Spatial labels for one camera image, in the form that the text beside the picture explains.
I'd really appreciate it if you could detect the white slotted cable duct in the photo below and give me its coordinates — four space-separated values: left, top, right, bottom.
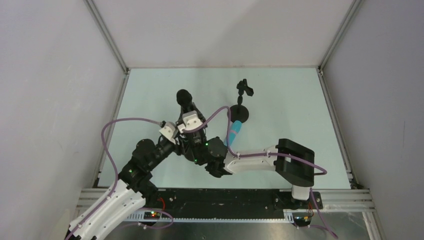
127 210 295 223

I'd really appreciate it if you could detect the left controller board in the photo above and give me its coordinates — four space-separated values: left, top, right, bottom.
143 210 162 221

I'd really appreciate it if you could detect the black microphone orange tip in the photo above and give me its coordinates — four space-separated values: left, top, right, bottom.
176 89 199 116

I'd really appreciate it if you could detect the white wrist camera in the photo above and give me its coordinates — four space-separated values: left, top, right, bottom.
177 110 204 134
159 121 178 145

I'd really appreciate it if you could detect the blue microphone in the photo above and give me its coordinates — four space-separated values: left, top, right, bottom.
223 120 243 147

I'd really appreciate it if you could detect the aluminium frame rail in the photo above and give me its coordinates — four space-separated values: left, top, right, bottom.
76 188 377 212

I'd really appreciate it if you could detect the controller board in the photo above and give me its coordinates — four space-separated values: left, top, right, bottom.
143 210 162 221
293 215 313 228

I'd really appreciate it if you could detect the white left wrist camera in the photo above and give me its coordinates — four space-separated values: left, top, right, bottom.
159 121 178 145

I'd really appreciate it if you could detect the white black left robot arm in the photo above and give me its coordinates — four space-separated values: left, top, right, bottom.
65 137 187 240

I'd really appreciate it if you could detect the black far microphone stand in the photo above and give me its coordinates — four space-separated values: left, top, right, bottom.
230 78 254 123

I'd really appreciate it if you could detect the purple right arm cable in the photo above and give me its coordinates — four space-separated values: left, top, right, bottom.
183 105 339 239

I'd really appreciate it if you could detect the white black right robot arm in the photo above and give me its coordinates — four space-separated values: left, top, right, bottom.
185 127 315 201

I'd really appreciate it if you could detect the right controller board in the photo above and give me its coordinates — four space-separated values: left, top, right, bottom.
293 215 313 228

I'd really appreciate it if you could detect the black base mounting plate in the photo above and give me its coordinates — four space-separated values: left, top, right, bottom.
145 188 323 220

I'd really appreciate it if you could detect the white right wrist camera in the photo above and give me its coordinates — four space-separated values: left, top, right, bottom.
177 110 204 134

